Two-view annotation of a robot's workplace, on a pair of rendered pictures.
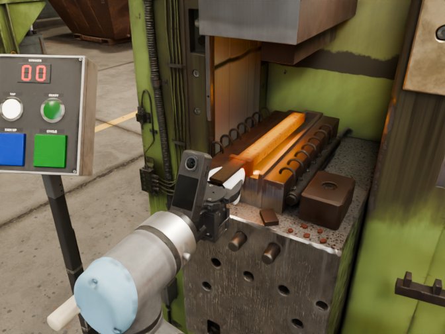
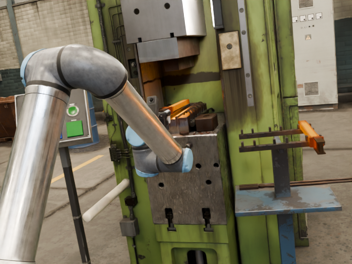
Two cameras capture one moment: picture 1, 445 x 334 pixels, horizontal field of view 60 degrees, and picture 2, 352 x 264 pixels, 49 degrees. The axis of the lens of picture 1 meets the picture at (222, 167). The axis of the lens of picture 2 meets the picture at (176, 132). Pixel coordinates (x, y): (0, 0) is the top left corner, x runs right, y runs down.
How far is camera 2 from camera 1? 110 cm
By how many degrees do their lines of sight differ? 20
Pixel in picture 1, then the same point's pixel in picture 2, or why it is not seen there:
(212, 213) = (162, 118)
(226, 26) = (151, 57)
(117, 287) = not seen: hidden behind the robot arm
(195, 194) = (155, 109)
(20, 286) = not seen: outside the picture
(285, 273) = (197, 155)
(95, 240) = (61, 248)
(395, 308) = (253, 175)
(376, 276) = (240, 161)
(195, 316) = (157, 210)
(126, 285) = not seen: hidden behind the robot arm
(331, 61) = (195, 78)
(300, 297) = (206, 165)
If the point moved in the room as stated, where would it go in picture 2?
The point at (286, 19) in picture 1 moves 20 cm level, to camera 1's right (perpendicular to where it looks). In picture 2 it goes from (173, 50) to (214, 44)
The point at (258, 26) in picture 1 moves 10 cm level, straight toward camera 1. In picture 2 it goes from (163, 54) to (166, 54)
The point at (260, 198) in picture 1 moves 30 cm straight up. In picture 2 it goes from (178, 128) to (169, 65)
